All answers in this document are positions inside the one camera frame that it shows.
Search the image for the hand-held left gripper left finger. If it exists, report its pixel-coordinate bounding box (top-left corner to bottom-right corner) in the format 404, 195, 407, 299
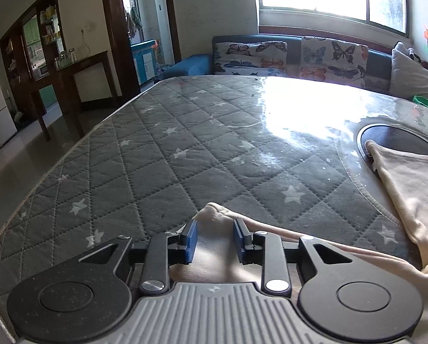
78, 218, 199, 296

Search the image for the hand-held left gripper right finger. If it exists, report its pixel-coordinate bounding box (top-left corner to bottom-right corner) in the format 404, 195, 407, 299
233, 218, 355, 296

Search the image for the beige garment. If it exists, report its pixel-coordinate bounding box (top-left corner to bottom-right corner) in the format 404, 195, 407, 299
194, 140, 428, 344

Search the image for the grey quilted star table cover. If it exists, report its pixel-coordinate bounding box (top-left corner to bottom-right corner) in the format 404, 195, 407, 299
0, 75, 428, 344

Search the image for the blue sofa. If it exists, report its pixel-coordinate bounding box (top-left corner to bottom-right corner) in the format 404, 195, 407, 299
157, 35, 428, 109

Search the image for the butterfly print cushion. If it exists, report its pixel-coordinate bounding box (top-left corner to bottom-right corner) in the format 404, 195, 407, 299
300, 36, 369, 88
213, 41, 288, 77

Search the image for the blue cabinet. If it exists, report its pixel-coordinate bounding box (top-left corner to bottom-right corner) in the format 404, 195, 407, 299
131, 39, 157, 86

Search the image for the round black induction cooktop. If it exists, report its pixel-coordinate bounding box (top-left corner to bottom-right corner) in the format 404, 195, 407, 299
357, 124, 428, 170

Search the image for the dark wooden console table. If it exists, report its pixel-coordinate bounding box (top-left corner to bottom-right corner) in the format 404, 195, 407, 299
31, 51, 119, 141

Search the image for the hanging green cloth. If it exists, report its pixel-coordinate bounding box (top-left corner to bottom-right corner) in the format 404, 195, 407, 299
126, 7, 143, 38

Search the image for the grey pillow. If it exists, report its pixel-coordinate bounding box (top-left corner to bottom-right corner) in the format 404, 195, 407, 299
389, 42, 428, 106

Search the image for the dark wooden shelf unit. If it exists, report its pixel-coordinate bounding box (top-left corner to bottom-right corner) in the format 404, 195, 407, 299
0, 0, 69, 92

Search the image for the dark wooden door frame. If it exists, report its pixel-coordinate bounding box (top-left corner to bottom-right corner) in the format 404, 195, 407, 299
99, 0, 182, 97

